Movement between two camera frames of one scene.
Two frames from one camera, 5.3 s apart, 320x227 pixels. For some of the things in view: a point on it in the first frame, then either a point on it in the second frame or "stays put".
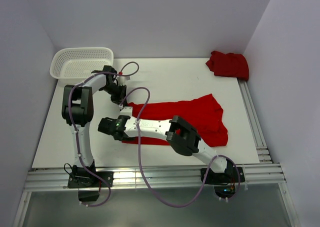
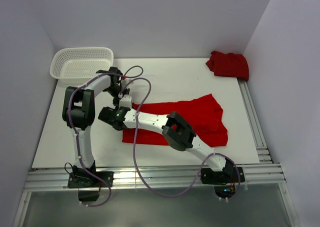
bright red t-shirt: [202, 114] stays put
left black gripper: [118, 99] stays put
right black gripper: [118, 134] to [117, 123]
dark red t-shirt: [230, 65] stays put
